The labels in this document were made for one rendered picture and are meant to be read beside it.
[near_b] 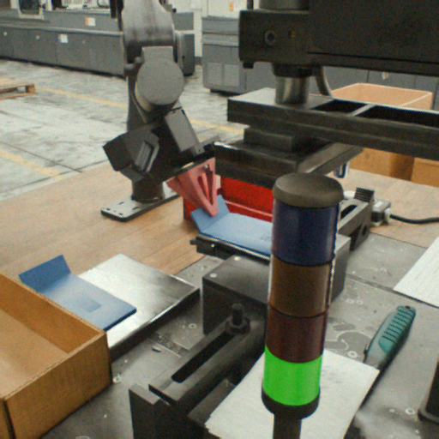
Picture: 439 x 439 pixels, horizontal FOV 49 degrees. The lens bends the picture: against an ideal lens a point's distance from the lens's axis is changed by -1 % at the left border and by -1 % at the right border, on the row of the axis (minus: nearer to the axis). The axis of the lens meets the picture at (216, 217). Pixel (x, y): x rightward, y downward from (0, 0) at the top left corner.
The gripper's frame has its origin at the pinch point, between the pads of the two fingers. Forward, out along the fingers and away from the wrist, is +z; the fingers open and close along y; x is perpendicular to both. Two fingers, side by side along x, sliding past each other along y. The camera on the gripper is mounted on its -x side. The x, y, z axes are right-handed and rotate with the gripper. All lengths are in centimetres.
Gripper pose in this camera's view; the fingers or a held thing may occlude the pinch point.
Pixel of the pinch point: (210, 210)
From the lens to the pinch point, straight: 69.4
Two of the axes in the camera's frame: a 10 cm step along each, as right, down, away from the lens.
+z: 4.4, 8.9, 1.2
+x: 5.8, -3.8, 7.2
